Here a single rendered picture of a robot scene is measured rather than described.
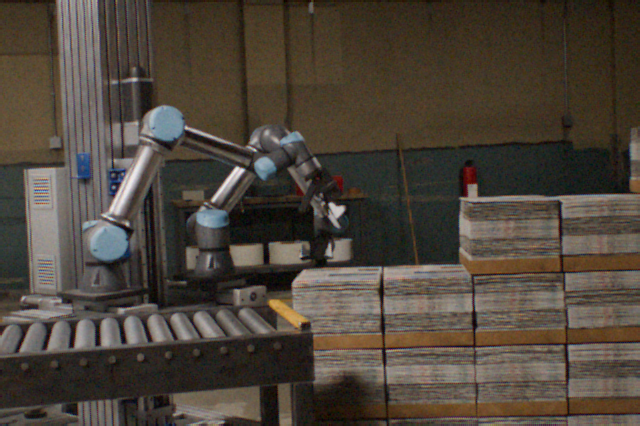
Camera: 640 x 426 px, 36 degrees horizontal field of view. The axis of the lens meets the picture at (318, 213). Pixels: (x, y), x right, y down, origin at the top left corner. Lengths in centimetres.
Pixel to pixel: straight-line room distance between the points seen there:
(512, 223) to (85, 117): 153
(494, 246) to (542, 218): 18
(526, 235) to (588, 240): 19
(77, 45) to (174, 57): 615
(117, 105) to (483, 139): 726
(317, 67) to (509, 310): 698
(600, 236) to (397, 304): 68
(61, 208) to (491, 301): 158
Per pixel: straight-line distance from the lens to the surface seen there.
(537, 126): 1070
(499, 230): 316
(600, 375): 328
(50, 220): 371
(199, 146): 334
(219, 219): 357
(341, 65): 1001
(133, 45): 360
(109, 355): 234
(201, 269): 358
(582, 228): 320
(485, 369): 322
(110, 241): 311
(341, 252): 931
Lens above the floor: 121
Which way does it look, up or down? 3 degrees down
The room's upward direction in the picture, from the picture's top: 2 degrees counter-clockwise
